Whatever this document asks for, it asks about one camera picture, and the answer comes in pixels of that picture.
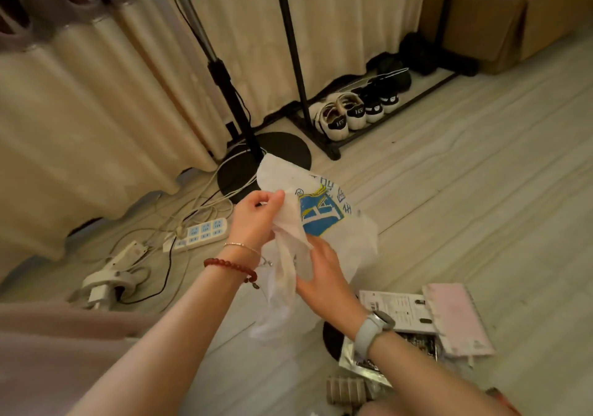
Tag pink notebook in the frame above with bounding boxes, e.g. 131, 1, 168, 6
422, 283, 496, 358

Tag brown cardboard box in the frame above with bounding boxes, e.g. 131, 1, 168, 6
419, 0, 593, 75

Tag black round disc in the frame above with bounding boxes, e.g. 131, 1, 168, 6
322, 321, 360, 362

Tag white cables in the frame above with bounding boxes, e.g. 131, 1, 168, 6
107, 149, 260, 264

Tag person's right hand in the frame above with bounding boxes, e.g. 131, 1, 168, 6
296, 234, 369, 338

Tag black metal garment rack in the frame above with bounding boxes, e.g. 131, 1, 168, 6
271, 0, 480, 161

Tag white clamp device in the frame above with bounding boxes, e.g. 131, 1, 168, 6
69, 241, 151, 311

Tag black shoe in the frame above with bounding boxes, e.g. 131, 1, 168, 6
366, 52, 405, 77
399, 32, 438, 76

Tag black floor stand round base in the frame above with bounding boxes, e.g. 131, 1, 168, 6
153, 0, 312, 204

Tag person's right forearm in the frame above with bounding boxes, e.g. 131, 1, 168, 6
359, 330, 515, 416

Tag person's left hand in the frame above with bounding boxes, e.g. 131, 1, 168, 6
228, 190, 286, 256

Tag thin silver bracelet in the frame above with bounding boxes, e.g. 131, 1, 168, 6
224, 242, 273, 267

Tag white plastic bag blue print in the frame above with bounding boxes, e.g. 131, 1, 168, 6
250, 153, 380, 342

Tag silver foil packet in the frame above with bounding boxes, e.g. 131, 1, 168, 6
338, 331, 441, 389

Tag white smartwatch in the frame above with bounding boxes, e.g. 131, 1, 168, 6
353, 310, 397, 362

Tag red bead bracelet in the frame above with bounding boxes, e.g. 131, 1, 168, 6
204, 257, 260, 290

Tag white printed paper sheet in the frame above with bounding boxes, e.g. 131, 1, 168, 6
358, 290, 438, 336

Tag white power strip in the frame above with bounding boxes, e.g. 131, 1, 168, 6
172, 218, 230, 252

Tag person's pale pink clothing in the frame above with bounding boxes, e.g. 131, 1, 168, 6
0, 302, 158, 416

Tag person's left forearm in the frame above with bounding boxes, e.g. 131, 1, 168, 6
67, 256, 260, 416

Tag beige ribbed roll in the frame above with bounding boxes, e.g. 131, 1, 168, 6
326, 375, 371, 407

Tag cream curtain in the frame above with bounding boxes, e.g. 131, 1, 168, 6
0, 0, 232, 282
153, 0, 457, 120

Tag black sneaker white sole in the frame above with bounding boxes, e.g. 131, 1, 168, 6
354, 85, 385, 124
371, 69, 412, 114

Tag black cable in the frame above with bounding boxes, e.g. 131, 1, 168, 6
118, 189, 223, 305

